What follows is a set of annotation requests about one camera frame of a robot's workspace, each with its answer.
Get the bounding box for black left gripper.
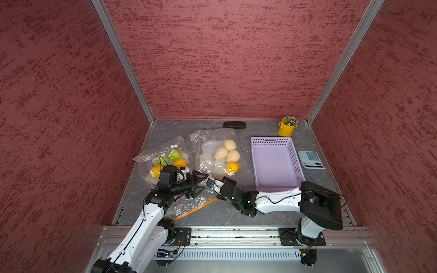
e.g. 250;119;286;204
171;169;209;198

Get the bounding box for orange fruit from bag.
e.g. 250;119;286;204
226;162;241;175

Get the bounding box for clear zip-top bag orange seal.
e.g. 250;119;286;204
190;128;250;179

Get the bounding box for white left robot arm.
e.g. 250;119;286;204
91;165;208;273

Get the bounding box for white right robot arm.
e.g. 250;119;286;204
207;177;343;241

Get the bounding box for orange fruit in left bag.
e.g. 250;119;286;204
174;158;187;169

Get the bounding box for clear bag with green fruit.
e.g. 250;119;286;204
133;136;215;219

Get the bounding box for green pear in bag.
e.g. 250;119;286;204
168;149;183;162

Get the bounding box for beige pear left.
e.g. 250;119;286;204
215;146;229;160

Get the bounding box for beige pear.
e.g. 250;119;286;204
215;146;229;160
226;150;241;162
224;139;237;151

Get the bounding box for beige pear lower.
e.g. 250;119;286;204
226;150;241;162

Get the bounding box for beige pear top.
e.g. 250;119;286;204
224;139;237;151

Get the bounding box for lilac perforated plastic basket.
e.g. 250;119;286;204
251;136;306;192

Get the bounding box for black glasses case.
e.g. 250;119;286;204
223;121;246;130

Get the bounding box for grey desk calculator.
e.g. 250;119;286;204
298;151;325;169

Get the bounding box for yellow pen cup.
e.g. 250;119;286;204
278;117;297;137

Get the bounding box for pens in cup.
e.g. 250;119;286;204
285;116;299;127

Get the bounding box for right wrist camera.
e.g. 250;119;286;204
206;178;220;192

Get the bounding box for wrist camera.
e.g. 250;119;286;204
179;167;191;176
206;178;220;192

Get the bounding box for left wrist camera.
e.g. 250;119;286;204
179;167;191;176

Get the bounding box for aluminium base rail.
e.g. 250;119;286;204
176;226;386;273

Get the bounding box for aluminium corner post left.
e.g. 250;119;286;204
92;0;156;125

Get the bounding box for aluminium corner post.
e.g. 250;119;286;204
92;0;156;125
307;0;385;126

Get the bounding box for aluminium corner post right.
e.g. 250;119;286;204
307;0;385;126

